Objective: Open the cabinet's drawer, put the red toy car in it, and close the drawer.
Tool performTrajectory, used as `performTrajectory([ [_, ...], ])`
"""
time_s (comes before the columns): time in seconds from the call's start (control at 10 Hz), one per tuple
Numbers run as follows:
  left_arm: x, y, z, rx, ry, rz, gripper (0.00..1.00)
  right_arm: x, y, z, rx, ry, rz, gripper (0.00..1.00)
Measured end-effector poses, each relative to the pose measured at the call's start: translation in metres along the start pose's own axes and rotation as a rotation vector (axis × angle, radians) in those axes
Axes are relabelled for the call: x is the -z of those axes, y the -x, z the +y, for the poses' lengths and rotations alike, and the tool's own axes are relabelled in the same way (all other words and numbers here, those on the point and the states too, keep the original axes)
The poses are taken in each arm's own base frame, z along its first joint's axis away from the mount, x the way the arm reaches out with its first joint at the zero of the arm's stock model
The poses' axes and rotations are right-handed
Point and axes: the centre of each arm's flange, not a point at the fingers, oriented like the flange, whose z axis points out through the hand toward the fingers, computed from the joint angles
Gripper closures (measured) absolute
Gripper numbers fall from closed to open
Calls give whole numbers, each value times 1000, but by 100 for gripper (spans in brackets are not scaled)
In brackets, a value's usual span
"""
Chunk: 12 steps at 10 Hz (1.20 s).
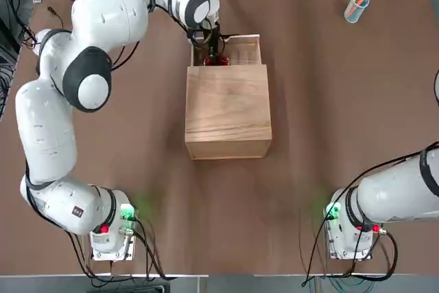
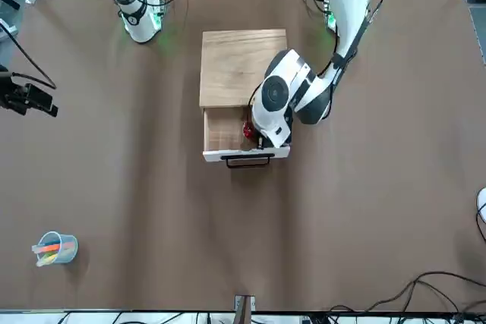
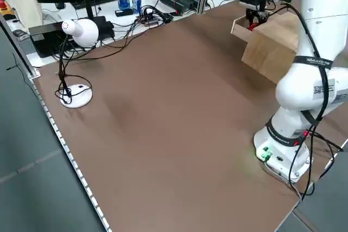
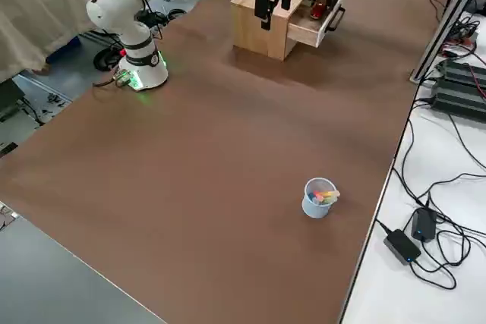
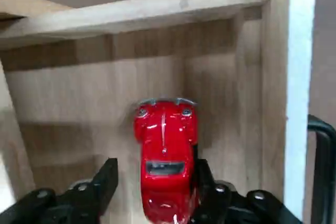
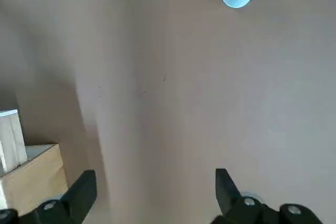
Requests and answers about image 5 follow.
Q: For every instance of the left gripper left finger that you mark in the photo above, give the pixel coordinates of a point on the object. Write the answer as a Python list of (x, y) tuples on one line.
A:
[(78, 203)]

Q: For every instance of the wooden drawer with white front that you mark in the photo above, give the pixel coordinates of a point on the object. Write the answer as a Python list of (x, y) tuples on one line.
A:
[(78, 98)]

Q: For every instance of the red toy car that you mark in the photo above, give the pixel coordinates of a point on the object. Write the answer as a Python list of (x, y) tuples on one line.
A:
[(165, 142)]

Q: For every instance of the light wooden cabinet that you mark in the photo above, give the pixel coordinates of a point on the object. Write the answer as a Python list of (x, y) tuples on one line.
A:
[(8, 134)]

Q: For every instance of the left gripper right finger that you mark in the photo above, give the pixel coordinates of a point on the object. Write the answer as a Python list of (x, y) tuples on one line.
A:
[(223, 205)]

